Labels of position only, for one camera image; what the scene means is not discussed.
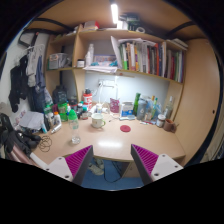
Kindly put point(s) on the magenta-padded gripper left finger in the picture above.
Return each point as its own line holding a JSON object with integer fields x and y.
{"x": 78, "y": 161}

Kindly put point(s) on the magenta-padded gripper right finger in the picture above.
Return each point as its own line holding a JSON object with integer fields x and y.
{"x": 146, "y": 160}

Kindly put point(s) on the clear bottle with green cap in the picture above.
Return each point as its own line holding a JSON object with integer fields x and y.
{"x": 74, "y": 128}

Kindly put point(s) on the flat round red coaster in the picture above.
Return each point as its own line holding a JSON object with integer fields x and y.
{"x": 125, "y": 128}

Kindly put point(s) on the silver spray can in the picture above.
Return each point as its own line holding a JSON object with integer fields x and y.
{"x": 56, "y": 128}

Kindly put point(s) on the brown cup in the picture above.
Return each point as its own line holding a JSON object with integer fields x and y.
{"x": 169, "y": 126}

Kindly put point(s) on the brown jar with white lid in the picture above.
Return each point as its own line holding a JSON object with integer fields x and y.
{"x": 161, "y": 120}

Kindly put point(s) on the light blue hairbrush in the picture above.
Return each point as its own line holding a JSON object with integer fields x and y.
{"x": 127, "y": 117}

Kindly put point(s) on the white bottle with orange cap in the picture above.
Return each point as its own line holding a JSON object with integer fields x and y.
{"x": 57, "y": 119}

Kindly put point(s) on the white and blue tube bottle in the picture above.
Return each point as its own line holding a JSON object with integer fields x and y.
{"x": 44, "y": 128}

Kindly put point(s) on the slim black bottle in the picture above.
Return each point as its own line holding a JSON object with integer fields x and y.
{"x": 50, "y": 122}

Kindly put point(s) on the green mouthwash bottle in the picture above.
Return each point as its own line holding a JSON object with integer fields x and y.
{"x": 62, "y": 111}

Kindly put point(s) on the clear bottle with gold cap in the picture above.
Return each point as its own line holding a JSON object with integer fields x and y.
{"x": 154, "y": 106}

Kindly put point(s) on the blue and white box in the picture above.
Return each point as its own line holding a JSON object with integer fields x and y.
{"x": 127, "y": 109}

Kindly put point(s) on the clear glass bottle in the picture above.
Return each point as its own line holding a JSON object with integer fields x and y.
{"x": 169, "y": 108}

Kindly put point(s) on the white blue-labelled pill bottle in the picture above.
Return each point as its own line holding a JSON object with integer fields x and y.
{"x": 99, "y": 108}

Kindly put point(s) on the tall dark green bottle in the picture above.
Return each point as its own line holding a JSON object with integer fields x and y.
{"x": 137, "y": 103}

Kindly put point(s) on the green carton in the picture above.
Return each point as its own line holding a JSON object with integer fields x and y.
{"x": 48, "y": 110}

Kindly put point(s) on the grey white paper sheet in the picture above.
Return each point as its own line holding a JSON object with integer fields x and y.
{"x": 31, "y": 120}

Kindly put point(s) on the maroon pouch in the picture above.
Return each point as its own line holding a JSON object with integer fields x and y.
{"x": 115, "y": 105}

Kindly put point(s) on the large black tub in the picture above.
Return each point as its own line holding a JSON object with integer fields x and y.
{"x": 60, "y": 95}

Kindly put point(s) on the black bag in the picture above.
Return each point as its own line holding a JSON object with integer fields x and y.
{"x": 13, "y": 136}

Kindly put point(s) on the blue hanging garment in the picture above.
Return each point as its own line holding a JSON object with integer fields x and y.
{"x": 40, "y": 86}

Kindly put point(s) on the black hanging jacket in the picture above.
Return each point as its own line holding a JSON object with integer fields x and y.
{"x": 19, "y": 81}

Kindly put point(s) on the white hanging garment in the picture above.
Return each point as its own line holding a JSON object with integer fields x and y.
{"x": 32, "y": 66}

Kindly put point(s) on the ceiling light tube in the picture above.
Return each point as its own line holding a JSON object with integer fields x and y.
{"x": 114, "y": 13}

